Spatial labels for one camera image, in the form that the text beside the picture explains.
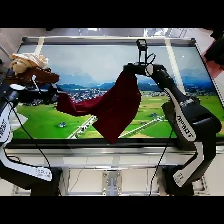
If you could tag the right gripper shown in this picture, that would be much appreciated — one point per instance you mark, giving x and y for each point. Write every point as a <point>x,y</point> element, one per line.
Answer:
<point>135,68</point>

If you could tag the dark red T-shirt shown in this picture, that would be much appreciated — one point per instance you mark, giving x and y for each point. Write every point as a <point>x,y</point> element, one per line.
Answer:
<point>116,110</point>

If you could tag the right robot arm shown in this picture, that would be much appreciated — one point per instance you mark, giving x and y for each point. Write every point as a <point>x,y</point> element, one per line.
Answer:
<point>190,116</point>

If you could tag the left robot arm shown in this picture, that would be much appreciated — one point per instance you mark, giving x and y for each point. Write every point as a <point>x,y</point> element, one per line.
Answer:
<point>23,171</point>

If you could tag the beige garment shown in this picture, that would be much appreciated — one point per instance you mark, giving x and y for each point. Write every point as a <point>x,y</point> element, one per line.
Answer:
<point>28,61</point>

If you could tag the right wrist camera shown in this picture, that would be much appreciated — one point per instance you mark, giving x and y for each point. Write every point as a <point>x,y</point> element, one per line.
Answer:
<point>141,45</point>

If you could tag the silver frame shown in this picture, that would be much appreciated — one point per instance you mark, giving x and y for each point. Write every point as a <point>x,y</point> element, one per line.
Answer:
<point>100,160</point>

